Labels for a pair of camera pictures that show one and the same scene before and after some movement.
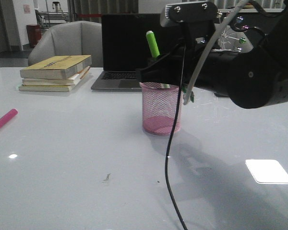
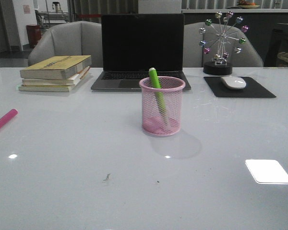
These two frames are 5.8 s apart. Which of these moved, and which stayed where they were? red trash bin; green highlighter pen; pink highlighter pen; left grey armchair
Moved: green highlighter pen
Stayed: pink highlighter pen; red trash bin; left grey armchair
